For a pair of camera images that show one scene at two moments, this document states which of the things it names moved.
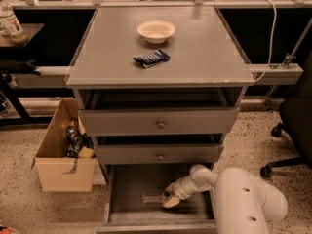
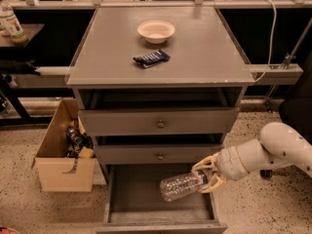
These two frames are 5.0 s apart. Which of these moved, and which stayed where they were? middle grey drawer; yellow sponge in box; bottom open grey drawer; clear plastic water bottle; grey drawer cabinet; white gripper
Moved: white gripper; clear plastic water bottle
Stayed: yellow sponge in box; bottom open grey drawer; middle grey drawer; grey drawer cabinet
